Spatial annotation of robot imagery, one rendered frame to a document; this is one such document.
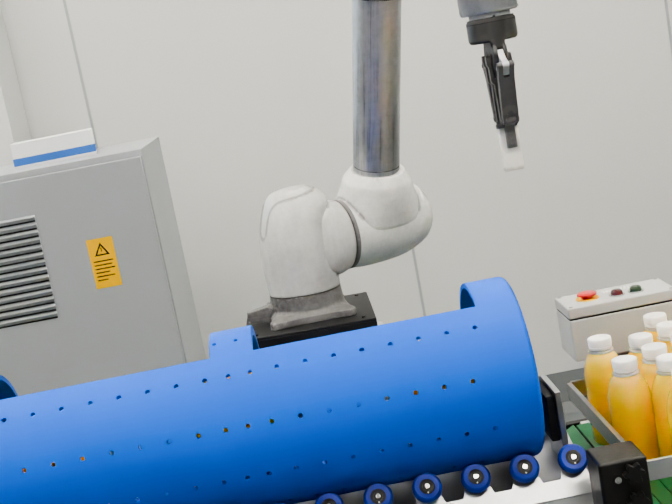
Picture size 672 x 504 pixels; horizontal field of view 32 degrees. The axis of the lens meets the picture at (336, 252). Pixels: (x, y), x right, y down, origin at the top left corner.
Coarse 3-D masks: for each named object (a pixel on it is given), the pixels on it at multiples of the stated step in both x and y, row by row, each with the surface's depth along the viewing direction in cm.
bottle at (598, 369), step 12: (612, 348) 192; (588, 360) 192; (600, 360) 191; (588, 372) 192; (600, 372) 190; (588, 384) 193; (600, 384) 191; (588, 396) 194; (600, 396) 191; (600, 408) 192
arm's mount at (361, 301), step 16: (352, 304) 251; (368, 304) 248; (336, 320) 238; (352, 320) 236; (368, 320) 235; (256, 336) 236; (272, 336) 234; (288, 336) 234; (304, 336) 234; (320, 336) 235
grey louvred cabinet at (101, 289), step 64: (0, 192) 328; (64, 192) 329; (128, 192) 330; (0, 256) 330; (64, 256) 332; (128, 256) 333; (0, 320) 334; (64, 320) 335; (128, 320) 336; (192, 320) 374; (64, 384) 338
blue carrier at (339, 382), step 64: (448, 320) 172; (512, 320) 170; (0, 384) 185; (128, 384) 170; (192, 384) 169; (256, 384) 168; (320, 384) 168; (384, 384) 168; (448, 384) 168; (512, 384) 168; (0, 448) 167; (64, 448) 166; (128, 448) 166; (192, 448) 167; (256, 448) 167; (320, 448) 168; (384, 448) 169; (448, 448) 171; (512, 448) 173
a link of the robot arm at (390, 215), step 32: (352, 0) 232; (384, 0) 228; (352, 32) 235; (384, 32) 231; (352, 64) 238; (384, 64) 234; (384, 96) 237; (384, 128) 240; (384, 160) 243; (352, 192) 245; (384, 192) 243; (416, 192) 252; (384, 224) 245; (416, 224) 250; (384, 256) 250
